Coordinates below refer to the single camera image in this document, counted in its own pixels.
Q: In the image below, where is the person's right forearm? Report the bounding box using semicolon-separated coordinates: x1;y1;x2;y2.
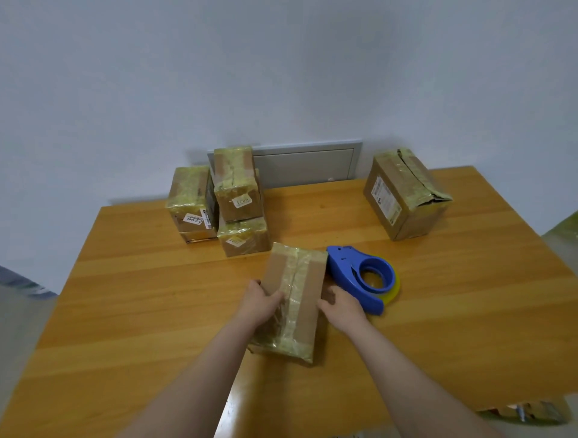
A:
345;318;504;438

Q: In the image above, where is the grey object with dark edge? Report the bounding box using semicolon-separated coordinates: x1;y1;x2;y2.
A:
0;265;59;299

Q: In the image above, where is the person's right hand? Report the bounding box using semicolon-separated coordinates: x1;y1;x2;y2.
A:
316;286;369;337

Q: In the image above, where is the taped box with handwritten label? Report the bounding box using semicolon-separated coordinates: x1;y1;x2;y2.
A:
213;146;264;223

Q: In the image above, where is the long taped cardboard box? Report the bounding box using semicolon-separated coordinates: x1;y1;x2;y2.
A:
248;242;329;365

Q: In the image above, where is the grey metal wall panel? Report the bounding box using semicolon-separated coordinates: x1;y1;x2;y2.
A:
207;140;363;190

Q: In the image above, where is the small flat taped cardboard box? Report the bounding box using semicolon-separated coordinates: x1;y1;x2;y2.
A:
217;217;272;258

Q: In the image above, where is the greenish tape-wrapped box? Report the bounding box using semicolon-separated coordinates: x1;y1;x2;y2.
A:
541;211;578;274

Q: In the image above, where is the person's left forearm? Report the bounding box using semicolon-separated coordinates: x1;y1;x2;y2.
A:
118;316;268;438

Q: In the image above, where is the large dented cardboard box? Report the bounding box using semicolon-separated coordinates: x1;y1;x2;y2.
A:
363;148;453;242

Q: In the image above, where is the yellowish packing tape roll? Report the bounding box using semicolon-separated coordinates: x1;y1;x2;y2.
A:
378;270;401;305

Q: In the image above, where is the blue tape dispenser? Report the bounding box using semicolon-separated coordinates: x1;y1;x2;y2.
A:
326;245;396;316

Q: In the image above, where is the crumpled taped cardboard box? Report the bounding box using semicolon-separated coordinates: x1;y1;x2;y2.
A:
478;397;572;426

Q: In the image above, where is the taped box with printed labels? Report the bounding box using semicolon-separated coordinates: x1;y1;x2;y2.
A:
166;165;220;245

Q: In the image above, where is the person's left hand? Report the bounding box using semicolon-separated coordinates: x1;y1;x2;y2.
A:
237;279;285;329

